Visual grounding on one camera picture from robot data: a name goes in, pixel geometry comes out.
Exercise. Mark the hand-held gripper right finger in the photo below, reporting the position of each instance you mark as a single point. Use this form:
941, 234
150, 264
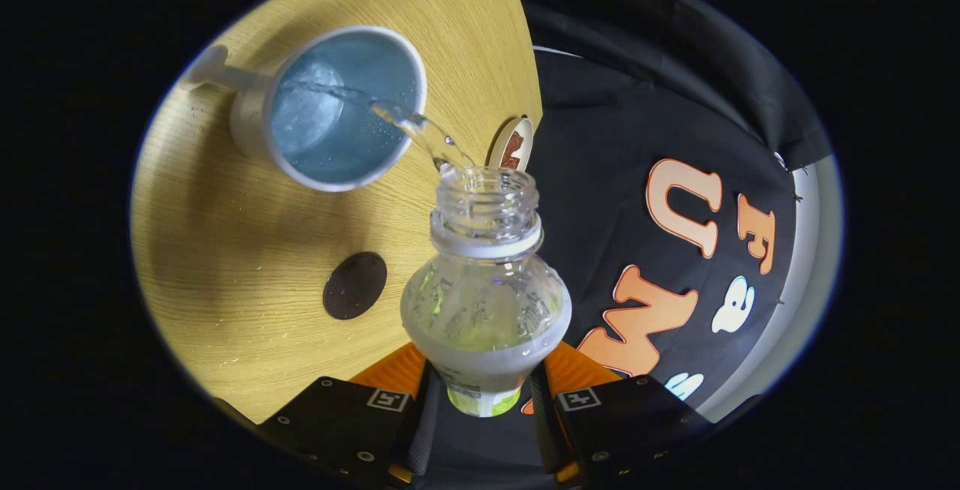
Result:
630, 419

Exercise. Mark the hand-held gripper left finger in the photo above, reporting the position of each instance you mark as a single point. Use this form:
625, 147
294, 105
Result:
345, 422

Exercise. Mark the dark brown round coaster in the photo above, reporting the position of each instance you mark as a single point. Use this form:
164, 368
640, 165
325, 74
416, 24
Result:
355, 286

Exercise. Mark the clear plastic juice bottle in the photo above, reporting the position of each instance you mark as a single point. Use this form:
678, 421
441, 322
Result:
487, 310

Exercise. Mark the clear juice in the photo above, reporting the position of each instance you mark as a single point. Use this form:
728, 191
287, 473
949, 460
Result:
409, 121

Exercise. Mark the white cup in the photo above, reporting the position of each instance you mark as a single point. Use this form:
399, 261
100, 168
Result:
251, 111

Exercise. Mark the wooden table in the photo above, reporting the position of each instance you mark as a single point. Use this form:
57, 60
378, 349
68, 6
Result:
225, 250

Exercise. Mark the brown meat piece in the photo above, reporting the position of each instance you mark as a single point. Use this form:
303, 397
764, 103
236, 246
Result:
514, 148

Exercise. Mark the small beige round plate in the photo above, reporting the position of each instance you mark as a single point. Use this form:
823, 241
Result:
495, 152

